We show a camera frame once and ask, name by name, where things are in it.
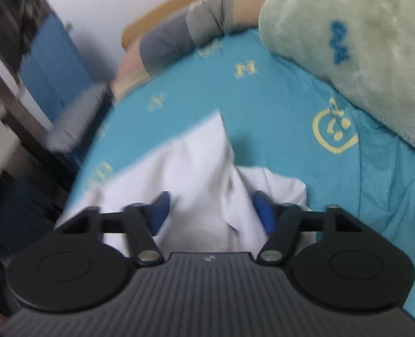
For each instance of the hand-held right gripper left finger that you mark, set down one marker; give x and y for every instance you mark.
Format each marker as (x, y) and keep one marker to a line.
(160, 212)

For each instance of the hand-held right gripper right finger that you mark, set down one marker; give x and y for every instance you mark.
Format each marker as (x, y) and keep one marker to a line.
(264, 214)

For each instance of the white t-shirt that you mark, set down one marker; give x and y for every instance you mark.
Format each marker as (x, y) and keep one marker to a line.
(200, 168)

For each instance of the grey seat cushion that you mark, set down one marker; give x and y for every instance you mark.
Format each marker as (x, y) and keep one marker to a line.
(77, 119)

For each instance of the mustard yellow headboard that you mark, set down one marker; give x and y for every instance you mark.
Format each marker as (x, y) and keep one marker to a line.
(133, 31)

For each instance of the blue covered chair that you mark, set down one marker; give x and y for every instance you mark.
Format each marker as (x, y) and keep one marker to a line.
(53, 63)

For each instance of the green fleece printed blanket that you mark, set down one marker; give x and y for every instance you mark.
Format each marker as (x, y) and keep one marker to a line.
(351, 42)

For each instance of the patchwork pillow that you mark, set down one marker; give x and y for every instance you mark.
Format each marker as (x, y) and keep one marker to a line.
(207, 21)

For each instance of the window with metal grate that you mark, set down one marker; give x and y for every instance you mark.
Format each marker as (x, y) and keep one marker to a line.
(3, 7)

